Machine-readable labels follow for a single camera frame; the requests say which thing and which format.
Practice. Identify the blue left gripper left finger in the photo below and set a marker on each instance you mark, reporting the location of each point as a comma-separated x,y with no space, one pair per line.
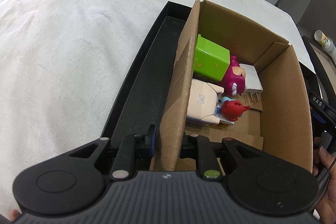
151,138

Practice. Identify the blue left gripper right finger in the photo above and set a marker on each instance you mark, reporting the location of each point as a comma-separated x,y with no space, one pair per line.
185,146

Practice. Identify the cream white toy figure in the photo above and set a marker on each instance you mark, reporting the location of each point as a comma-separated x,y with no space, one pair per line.
203,101

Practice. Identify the red blue small figurine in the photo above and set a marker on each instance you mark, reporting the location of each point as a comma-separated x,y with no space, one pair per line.
230,110

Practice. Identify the brown cardboard box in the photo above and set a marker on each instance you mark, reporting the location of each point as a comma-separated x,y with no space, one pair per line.
232,77

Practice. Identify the magenta dinosaur costume figurine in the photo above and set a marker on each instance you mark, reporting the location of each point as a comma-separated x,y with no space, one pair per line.
233,81

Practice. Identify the white charger plug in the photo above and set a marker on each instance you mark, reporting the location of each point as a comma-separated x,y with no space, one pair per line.
253,87

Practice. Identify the green cube toy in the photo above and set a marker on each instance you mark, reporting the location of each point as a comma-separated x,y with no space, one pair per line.
211,60

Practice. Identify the person left hand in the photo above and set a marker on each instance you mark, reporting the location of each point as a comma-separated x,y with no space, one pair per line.
14,215

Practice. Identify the black shallow tray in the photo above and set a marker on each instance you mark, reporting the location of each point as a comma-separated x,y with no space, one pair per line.
154,95

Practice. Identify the black framed cork board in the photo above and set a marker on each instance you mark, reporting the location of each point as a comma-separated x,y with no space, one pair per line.
324,67

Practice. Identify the stacked paper cups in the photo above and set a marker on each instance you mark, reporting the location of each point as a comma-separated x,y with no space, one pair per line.
327,44

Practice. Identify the grey padded panel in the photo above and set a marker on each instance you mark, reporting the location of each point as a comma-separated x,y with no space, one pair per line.
319,15

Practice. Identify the white bed blanket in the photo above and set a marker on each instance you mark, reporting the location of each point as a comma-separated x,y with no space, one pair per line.
63,63

